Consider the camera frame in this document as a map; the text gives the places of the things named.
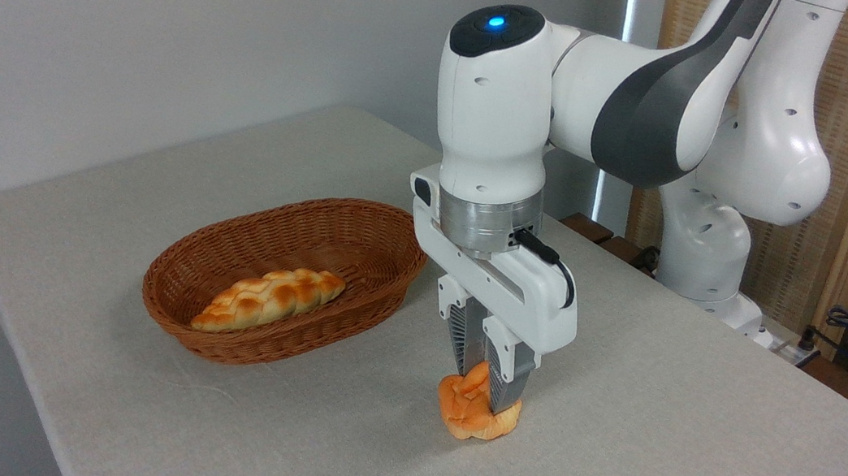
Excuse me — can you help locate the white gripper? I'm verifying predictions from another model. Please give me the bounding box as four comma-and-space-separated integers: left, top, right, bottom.
382, 161, 597, 424

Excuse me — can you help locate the round knotted bread roll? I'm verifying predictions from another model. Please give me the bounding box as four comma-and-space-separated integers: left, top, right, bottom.
431, 355, 528, 448

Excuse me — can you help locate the long braided bread loaf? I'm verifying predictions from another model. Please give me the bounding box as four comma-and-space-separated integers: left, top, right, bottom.
189, 253, 348, 349

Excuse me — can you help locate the brown wicker oval basket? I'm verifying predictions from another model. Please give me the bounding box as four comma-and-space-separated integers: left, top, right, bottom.
134, 172, 436, 390

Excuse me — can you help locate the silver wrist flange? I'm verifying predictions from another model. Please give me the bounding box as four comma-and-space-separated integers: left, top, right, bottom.
430, 177, 547, 266

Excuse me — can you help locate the grey tablecloth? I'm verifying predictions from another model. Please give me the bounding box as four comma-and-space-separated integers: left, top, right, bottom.
0, 59, 848, 476

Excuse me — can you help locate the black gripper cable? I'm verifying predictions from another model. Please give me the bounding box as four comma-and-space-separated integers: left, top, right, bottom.
506, 227, 583, 309

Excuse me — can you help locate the black cable at arm base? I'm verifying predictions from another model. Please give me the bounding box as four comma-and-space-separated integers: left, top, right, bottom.
630, 244, 662, 275

